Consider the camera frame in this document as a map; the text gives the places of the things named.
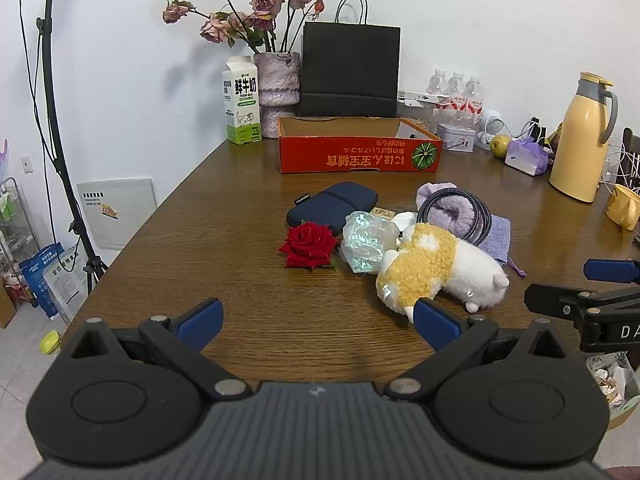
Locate blue paper bag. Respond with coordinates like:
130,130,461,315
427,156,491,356
20,244,66,321

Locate yellow thermos jug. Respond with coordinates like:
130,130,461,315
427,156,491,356
549,72,619,204

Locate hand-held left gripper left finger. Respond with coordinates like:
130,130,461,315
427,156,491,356
64,298,251,402

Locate thin black cable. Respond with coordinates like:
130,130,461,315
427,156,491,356
17,0,57,241

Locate brown carton on floor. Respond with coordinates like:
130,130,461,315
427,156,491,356
0,280,18,328

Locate yellow white plush toy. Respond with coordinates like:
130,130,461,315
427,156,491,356
375,222,511,323

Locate black paper bag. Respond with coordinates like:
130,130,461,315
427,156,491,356
296,0,402,119

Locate waste bin with paper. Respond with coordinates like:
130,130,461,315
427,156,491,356
585,350,636,431

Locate red rose flower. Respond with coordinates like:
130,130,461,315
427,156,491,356
278,221,339,271

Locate navy zip pouch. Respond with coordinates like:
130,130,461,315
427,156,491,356
286,182,377,227

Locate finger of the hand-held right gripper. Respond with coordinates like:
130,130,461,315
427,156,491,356
524,283,640,318
584,259,640,283

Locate wire storage rack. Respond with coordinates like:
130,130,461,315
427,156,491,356
0,177,41,306

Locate red cardboard box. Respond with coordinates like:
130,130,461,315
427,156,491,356
277,116,444,175

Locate pale floral tin box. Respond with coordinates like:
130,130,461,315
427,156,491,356
436,122,477,152

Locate white charging cables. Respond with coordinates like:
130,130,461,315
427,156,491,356
600,140,640,196

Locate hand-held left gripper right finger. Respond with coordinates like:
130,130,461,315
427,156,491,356
384,298,576,402

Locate white flat carton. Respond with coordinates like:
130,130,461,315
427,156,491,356
397,89,449,108

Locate white printed bag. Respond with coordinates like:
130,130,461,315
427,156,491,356
42,247,88,323

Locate iridescent plastic bag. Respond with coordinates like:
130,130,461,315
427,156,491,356
340,210,401,275

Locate lavender drawstring pouch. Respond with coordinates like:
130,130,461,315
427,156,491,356
472,212,527,278

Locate yellow mug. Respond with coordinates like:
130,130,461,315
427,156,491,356
605,183,640,231

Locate black power adapter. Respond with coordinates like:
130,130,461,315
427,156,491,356
522,117,548,143

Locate purple tissue pack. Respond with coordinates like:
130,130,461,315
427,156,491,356
505,136,551,177

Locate white wall panel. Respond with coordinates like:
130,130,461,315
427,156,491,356
76,177,159,251

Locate small white round device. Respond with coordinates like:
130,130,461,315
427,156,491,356
480,108,507,141

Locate purple mottled ceramic vase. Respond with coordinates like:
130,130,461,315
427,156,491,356
253,51,301,139

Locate dried pink rose bouquet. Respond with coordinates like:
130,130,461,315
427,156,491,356
162,0,326,54

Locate black light stand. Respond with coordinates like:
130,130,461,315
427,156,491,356
35,0,108,296

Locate clear plastic container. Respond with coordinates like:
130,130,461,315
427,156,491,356
400,105,482,133

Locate white green milk carton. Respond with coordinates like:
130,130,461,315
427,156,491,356
222,56,263,146

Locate dark braided cable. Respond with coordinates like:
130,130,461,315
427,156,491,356
417,187,493,246

